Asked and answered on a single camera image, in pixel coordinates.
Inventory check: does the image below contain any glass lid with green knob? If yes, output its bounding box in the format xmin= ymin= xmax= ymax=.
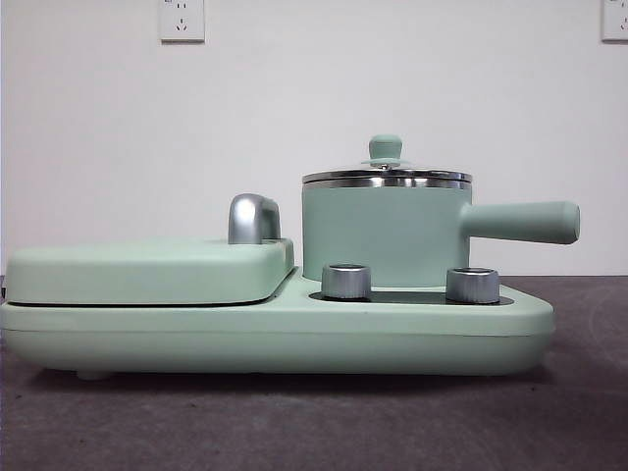
xmin=300 ymin=134 xmax=474 ymax=185

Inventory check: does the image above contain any silver control knob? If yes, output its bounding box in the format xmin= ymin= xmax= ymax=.
xmin=321 ymin=263 xmax=373 ymax=300
xmin=445 ymin=266 xmax=500 ymax=303

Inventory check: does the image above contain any mint green breakfast machine base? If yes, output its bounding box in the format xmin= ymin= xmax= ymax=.
xmin=0 ymin=274 xmax=555 ymax=383

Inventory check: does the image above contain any mint green pot with handle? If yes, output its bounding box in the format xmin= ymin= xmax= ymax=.
xmin=299 ymin=174 xmax=582 ymax=290

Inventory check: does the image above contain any mint green griddle cover, silver handle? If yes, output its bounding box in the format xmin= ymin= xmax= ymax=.
xmin=3 ymin=193 xmax=296 ymax=306

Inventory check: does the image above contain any white wall socket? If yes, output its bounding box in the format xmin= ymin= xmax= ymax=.
xmin=601 ymin=0 xmax=628 ymax=43
xmin=158 ymin=0 xmax=206 ymax=44

